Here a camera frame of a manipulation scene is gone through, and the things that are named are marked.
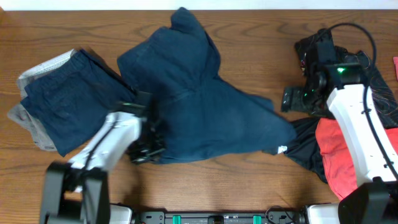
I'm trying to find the dark blue denim shorts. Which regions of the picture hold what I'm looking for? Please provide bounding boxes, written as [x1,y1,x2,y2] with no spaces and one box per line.
[118,8,296,164]

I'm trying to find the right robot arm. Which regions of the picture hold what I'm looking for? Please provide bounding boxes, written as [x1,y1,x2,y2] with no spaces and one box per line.
[281,63,397,223]

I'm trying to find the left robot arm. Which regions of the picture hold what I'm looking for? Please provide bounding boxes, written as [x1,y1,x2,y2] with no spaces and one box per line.
[39,91,165,223]

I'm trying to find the black garment with logo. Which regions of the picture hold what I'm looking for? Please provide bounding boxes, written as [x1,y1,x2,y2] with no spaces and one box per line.
[263,118,327,183]

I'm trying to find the black patterned shirt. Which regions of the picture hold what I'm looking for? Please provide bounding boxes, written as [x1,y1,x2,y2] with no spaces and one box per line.
[294,29,397,129]

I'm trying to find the red garment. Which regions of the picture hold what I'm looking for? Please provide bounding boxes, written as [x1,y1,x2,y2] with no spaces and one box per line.
[315,56,398,201]

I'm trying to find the folded navy shorts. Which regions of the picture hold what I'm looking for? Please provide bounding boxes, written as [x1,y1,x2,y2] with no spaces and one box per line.
[21,50,135,156]

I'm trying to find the grey mesh garment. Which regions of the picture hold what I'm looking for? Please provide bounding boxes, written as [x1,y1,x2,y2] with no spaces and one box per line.
[7,49,76,151]

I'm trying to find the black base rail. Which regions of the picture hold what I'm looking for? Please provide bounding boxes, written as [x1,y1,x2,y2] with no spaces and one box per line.
[108,203,308,224]

